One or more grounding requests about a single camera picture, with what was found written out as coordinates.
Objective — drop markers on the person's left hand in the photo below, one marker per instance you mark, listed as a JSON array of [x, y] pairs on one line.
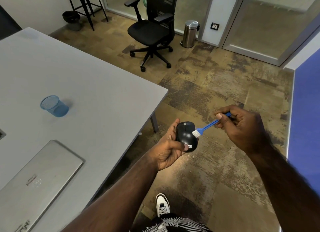
[[165, 150]]

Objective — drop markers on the person's right hand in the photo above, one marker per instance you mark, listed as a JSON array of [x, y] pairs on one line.
[[243, 129]]

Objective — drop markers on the person's left thumb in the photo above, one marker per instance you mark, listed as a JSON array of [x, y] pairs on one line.
[[180, 145]]

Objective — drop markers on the person's right thumb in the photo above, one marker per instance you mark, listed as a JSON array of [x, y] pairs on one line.
[[223, 119]]

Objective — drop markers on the black computer mouse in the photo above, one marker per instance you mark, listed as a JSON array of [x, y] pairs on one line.
[[186, 136]]

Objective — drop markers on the blue cleaning brush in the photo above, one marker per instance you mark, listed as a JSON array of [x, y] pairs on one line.
[[207, 127]]

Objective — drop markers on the person's right forearm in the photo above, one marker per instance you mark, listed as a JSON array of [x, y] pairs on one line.
[[287, 186]]

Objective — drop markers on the person's left forearm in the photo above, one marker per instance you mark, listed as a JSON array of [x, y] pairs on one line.
[[117, 201]]

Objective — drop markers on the grey table leg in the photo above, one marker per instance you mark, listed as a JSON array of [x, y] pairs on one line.
[[154, 122]]

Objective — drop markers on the white sneaker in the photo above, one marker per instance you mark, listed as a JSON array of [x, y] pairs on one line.
[[162, 204]]

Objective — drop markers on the black white patterned shorts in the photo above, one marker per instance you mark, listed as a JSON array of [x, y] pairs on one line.
[[175, 224]]

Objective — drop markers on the steel pedal bin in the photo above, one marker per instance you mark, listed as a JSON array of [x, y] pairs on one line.
[[190, 34]]

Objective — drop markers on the glass door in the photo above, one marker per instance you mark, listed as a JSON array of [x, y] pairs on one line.
[[270, 24]]

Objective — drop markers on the black office chair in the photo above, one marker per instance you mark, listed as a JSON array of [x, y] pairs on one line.
[[152, 26]]

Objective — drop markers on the blue mesh cup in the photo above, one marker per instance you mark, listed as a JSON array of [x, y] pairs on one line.
[[54, 106]]

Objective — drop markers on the silver laptop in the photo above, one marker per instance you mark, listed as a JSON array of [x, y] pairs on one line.
[[37, 184]]

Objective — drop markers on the black waste basket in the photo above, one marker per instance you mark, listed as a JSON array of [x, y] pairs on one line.
[[72, 20]]

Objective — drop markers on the black metal stool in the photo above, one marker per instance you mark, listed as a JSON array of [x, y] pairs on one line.
[[86, 3]]

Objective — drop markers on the wall power socket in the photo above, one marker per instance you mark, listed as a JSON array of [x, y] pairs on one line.
[[214, 26]]

